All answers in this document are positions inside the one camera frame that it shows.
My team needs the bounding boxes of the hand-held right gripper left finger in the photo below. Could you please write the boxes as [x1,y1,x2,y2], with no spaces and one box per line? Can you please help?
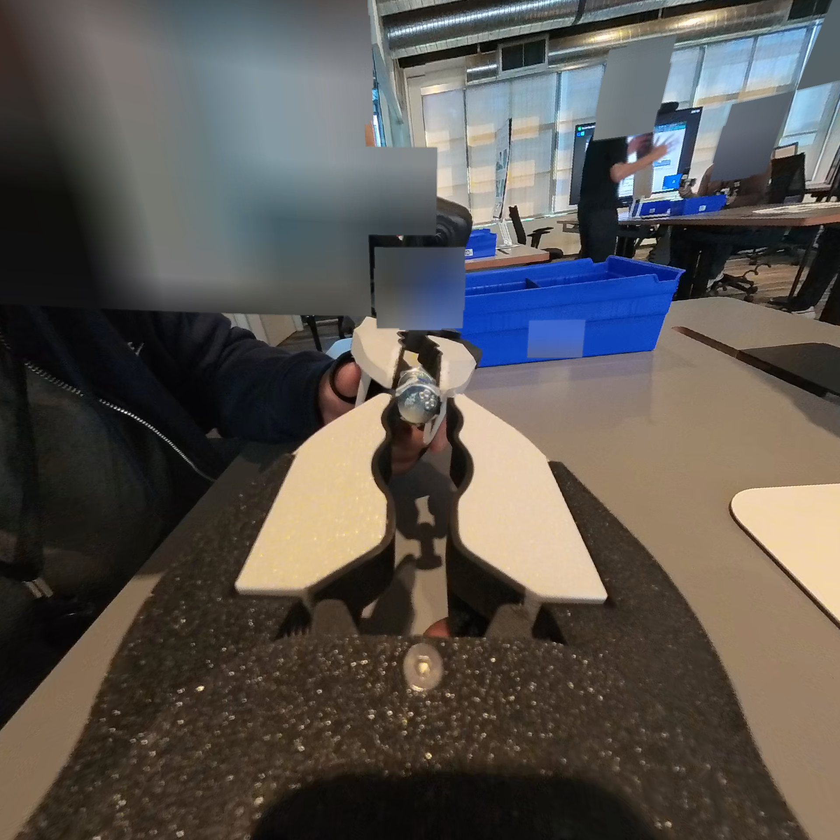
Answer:
[235,392,396,598]

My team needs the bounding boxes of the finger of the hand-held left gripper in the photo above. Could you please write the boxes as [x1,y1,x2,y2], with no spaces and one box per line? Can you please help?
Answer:
[420,331,479,454]
[351,317,404,408]

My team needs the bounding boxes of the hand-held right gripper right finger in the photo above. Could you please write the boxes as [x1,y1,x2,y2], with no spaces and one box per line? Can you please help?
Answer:
[446,392,608,605]

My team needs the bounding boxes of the steel hex bolt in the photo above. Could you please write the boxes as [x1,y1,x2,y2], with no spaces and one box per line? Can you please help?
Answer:
[395,384,442,424]

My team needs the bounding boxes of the large blue plastic bin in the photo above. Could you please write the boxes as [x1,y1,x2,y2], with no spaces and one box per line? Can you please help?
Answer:
[462,256,686,367]

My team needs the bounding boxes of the person's left forearm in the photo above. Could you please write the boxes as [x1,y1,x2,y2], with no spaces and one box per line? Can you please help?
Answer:
[98,308,336,460]

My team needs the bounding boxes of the person's left hand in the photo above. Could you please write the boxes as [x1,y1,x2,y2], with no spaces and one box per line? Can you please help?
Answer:
[318,357,460,476]

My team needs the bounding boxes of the black office chair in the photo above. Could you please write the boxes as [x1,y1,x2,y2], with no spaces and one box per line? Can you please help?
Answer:
[508,205,564,260]

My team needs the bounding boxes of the roll-up banner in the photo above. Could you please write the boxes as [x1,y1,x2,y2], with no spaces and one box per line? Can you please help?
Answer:
[492,118,514,224]

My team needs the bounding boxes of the black vent grille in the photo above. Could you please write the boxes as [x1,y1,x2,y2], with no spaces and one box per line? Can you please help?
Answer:
[500,38,549,70]

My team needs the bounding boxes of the large display monitor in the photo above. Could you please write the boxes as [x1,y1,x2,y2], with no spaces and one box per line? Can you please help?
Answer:
[570,106,703,204]

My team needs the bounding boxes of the long wooden desk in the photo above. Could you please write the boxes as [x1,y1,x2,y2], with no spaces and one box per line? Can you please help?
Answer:
[558,203,840,303]

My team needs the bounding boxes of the black desk mat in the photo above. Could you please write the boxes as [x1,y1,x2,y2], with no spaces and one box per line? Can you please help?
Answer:
[738,341,840,399]

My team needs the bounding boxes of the black computer monitor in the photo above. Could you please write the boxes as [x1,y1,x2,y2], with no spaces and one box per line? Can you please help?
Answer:
[768,152,807,203]

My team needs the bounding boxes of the silver ventilation duct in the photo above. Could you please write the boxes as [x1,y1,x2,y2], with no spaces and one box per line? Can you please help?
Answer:
[384,0,824,63]

